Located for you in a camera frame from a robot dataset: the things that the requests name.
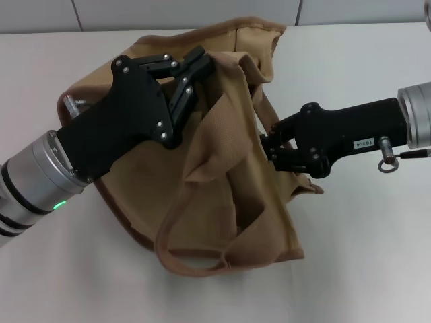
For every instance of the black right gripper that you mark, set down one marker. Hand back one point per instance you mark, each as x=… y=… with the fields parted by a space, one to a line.
x=336 y=131

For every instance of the khaki canvas food bag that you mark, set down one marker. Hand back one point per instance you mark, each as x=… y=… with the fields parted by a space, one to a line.
x=235 y=151

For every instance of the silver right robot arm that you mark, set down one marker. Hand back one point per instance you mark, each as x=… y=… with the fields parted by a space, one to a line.
x=419 y=114

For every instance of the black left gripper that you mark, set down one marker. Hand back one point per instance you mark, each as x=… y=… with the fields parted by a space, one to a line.
x=118 y=117

